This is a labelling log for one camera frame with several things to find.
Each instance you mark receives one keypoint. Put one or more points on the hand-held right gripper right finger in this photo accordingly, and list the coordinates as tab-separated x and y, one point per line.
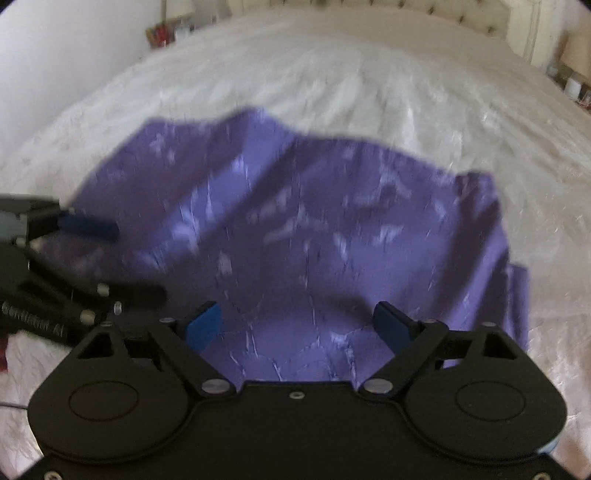
392	327

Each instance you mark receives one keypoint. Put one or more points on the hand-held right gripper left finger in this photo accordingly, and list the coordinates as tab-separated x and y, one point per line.
203	327

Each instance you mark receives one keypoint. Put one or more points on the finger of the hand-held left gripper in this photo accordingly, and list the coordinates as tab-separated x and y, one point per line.
90	226
134	291

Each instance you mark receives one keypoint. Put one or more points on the purple patterned hoodie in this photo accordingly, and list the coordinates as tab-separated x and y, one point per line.
300	240

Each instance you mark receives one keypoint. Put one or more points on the red box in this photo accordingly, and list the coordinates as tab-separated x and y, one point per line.
159	35

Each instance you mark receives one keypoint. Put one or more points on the white bed blanket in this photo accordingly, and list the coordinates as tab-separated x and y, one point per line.
378	87

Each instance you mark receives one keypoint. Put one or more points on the white jar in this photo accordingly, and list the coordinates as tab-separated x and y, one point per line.
574	86

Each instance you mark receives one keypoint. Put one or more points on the cream table lamp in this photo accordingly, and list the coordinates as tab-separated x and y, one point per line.
577	46

